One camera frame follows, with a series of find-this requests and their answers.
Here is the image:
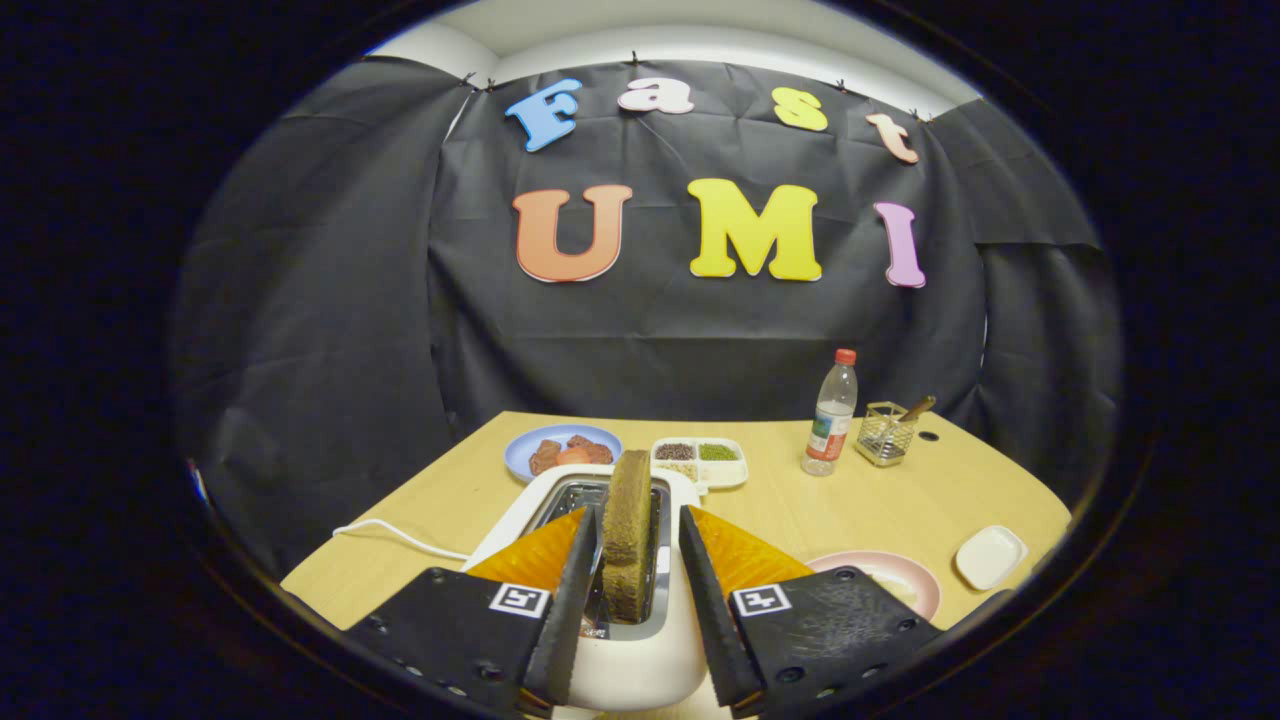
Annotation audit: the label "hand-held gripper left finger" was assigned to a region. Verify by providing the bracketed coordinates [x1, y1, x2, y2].
[345, 505, 599, 716]

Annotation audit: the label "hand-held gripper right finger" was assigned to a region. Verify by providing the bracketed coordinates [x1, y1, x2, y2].
[678, 505, 946, 719]

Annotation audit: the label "brown bread slice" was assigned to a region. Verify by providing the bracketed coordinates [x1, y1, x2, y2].
[601, 450, 653, 624]

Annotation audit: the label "white toaster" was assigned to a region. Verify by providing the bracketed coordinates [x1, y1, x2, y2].
[462, 464, 709, 713]

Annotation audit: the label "white divided condiment tray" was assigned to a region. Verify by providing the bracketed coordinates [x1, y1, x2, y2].
[650, 437, 749, 493]

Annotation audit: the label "red meat pieces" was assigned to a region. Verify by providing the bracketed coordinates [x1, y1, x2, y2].
[528, 434, 614, 477]

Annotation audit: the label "pink plate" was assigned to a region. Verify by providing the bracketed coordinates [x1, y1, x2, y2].
[805, 550, 942, 623]

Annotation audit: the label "blue plate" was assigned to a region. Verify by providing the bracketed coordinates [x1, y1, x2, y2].
[504, 424, 623, 485]

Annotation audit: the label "clear red-capped water bottle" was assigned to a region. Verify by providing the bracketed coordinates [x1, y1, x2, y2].
[800, 348, 859, 477]

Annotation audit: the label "black backdrop cloth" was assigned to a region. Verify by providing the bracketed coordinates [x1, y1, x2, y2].
[170, 55, 1126, 581]

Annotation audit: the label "white rectangular plate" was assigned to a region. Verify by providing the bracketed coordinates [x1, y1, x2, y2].
[954, 525, 1029, 592]

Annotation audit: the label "white toaster cable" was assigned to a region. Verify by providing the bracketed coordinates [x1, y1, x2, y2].
[333, 518, 473, 563]

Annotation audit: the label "wire mesh utensil holder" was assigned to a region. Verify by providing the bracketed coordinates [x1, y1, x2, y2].
[855, 401, 918, 468]

